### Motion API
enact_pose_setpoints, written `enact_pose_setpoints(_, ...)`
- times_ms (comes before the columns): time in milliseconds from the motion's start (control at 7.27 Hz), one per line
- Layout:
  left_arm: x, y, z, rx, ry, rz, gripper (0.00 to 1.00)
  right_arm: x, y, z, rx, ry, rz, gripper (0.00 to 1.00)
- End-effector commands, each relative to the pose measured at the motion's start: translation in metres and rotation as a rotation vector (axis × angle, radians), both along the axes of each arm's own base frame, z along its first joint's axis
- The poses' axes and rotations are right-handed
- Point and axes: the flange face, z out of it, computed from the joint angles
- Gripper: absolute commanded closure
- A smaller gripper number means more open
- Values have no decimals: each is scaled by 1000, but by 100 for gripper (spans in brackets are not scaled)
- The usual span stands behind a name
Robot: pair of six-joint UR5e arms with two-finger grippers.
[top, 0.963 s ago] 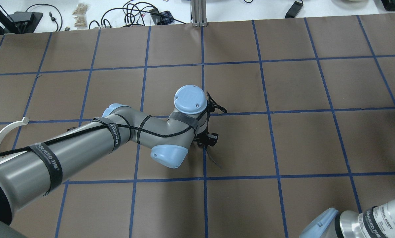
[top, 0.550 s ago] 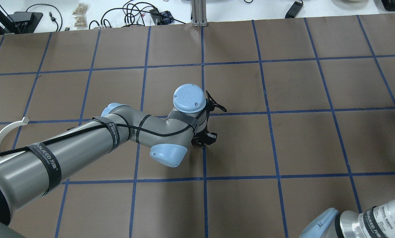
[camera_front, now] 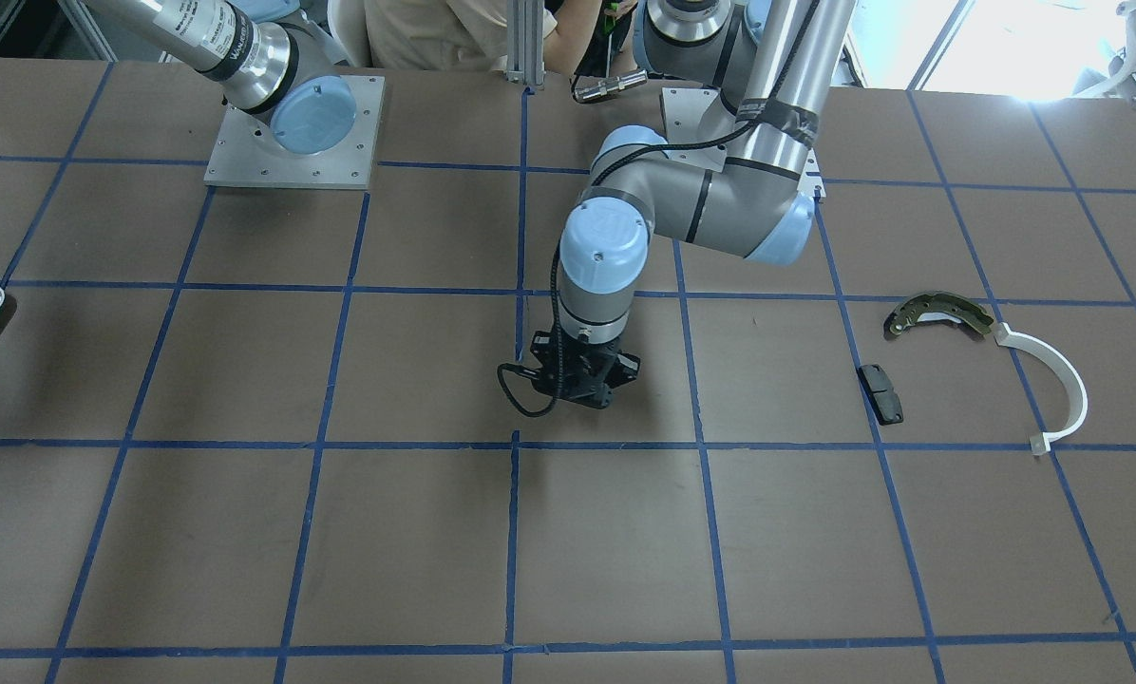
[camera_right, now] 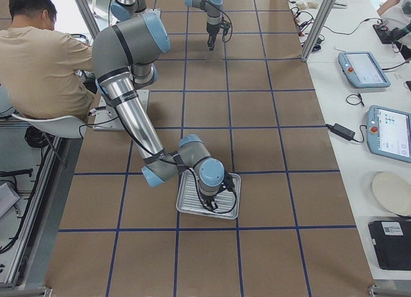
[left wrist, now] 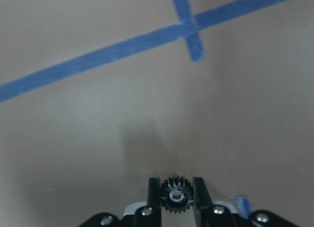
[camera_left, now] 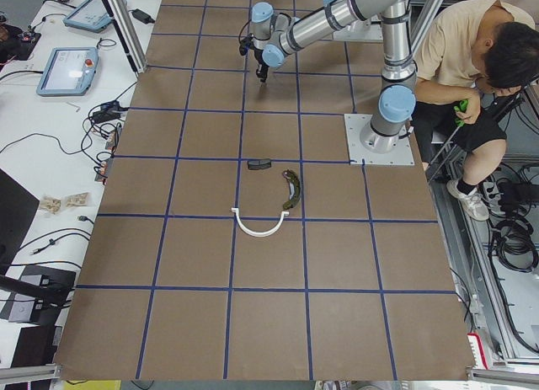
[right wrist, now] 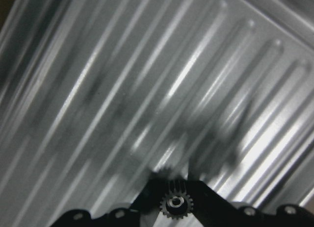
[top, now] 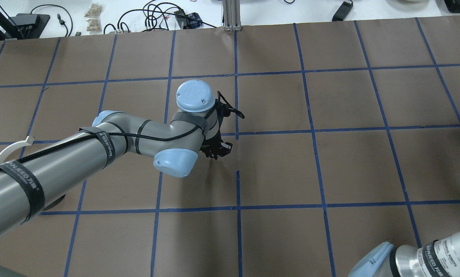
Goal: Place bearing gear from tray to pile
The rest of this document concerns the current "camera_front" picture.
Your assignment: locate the white curved plastic part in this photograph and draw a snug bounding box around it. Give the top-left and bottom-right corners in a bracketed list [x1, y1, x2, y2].
[989, 322, 1089, 456]

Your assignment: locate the grey brake pad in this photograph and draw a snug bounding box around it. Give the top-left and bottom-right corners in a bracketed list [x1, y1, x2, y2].
[857, 364, 905, 426]

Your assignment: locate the aluminium frame post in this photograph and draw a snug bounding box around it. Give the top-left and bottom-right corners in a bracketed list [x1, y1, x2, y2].
[504, 0, 545, 91]

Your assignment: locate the olive brake shoe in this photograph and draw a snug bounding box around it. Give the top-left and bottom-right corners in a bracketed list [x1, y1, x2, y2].
[883, 291, 996, 337]

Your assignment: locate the seated person beige shirt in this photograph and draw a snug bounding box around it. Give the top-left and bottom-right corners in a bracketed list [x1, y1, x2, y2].
[364, 1, 637, 75]

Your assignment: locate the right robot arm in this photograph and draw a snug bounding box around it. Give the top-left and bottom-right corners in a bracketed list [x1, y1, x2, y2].
[90, 1, 356, 155]

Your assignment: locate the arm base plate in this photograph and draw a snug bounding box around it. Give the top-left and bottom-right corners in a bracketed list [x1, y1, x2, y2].
[204, 75, 386, 190]
[661, 87, 825, 202]

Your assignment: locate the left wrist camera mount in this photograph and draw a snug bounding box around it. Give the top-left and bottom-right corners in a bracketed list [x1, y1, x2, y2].
[496, 326, 567, 417]

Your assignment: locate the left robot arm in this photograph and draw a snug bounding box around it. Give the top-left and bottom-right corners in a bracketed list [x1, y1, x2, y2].
[523, 1, 855, 409]

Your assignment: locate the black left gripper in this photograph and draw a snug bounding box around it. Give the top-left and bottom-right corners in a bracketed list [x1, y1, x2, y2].
[554, 331, 641, 409]

